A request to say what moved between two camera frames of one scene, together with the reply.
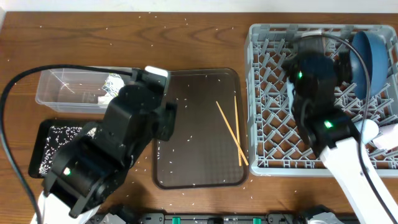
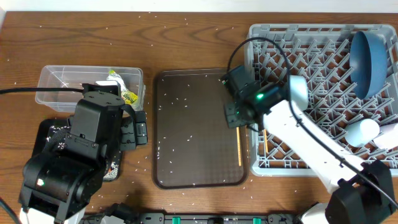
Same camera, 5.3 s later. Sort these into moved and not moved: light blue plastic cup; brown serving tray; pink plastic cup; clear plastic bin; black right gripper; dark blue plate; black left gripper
Moved: black right gripper; black left gripper
Not moved: clear plastic bin; light blue plastic cup; dark blue plate; brown serving tray; pink plastic cup
